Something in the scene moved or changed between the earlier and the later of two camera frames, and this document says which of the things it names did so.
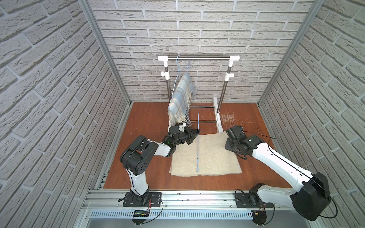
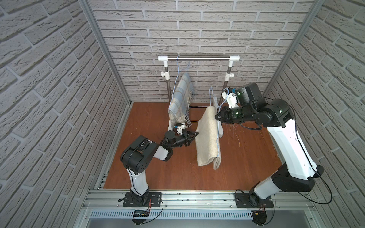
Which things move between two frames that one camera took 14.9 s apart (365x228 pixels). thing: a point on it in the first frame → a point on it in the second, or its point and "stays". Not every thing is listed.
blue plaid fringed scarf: x=185 y=93 stays
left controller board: x=140 y=213 stays
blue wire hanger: x=178 y=72 stays
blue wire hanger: x=198 y=121 → x=219 y=107
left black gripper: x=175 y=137 stays
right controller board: x=259 y=216 stays
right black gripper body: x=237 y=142 → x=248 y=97
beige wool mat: x=214 y=159 → x=207 y=140
